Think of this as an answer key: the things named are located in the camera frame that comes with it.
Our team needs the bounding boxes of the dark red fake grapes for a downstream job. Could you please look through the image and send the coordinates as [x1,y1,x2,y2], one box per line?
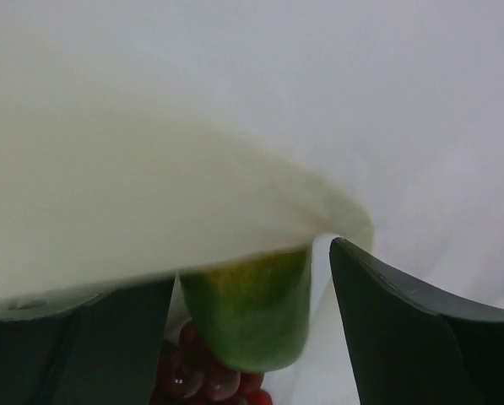
[149,321,274,405]

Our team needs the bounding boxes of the green orange fake mango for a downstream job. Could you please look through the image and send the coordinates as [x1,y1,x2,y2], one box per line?
[179,245,312,373]

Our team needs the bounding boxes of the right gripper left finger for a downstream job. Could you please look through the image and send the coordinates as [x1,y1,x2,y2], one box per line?
[0,278,174,405]

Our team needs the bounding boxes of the translucent plastic avocado-print bag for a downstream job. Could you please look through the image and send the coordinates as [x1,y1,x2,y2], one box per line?
[0,1,504,404]

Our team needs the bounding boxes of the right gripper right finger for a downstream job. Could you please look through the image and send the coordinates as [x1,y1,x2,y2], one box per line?
[329,237,504,405]

